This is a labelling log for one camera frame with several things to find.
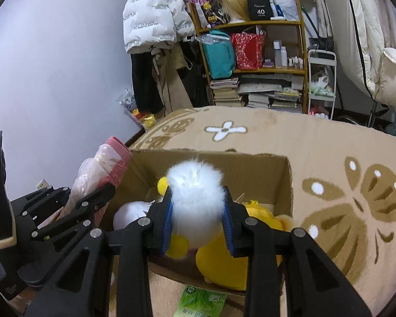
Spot green tissue packet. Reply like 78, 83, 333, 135
173, 284, 228, 317

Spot yellow plush doll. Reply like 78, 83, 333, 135
195, 200, 294, 291

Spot white cushioned chair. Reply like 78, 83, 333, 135
330, 0, 396, 96

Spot beige hanging garment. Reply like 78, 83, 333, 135
152, 44, 194, 114

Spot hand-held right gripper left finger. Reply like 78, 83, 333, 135
23, 190, 174, 317

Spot pile of books and papers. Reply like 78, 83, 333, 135
238, 74, 304, 113

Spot white trolley cart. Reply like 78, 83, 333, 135
307, 49, 337, 119

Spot stack of books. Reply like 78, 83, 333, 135
210, 77, 241, 107

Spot wooden shelf unit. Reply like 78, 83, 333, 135
189, 0, 309, 114

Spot black box with white print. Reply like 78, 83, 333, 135
247, 0, 274, 20

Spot black hanging garment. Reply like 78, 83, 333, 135
131, 51, 166, 114

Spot white puffer jacket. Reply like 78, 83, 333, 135
123, 0, 196, 54

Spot clear zip bag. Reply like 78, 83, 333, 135
195, 32, 232, 45

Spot cream padded chair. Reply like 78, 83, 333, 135
366, 47, 396, 106

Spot pale green packets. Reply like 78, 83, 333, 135
310, 76, 334, 97

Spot clear bag of toys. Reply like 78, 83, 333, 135
119, 89, 159, 131

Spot teal bag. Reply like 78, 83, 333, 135
203, 30, 236, 80

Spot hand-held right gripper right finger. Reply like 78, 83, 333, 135
223, 187, 373, 317

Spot white fluffy yellow plush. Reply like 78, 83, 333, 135
157, 159, 227, 260

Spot printed cardboard box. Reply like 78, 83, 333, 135
97, 148, 294, 293

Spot blonde wig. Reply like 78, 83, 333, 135
218, 0, 251, 24

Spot colourful printed bag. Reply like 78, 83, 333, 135
190, 0, 225, 29

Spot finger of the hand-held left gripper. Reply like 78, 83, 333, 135
10, 187, 71, 220
30, 184, 116, 251

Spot red patterned bag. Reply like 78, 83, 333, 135
232, 32, 266, 71

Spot white-haired purple plush doll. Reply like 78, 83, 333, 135
114, 200, 159, 232

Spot pink packet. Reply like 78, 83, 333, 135
68, 135, 133, 225

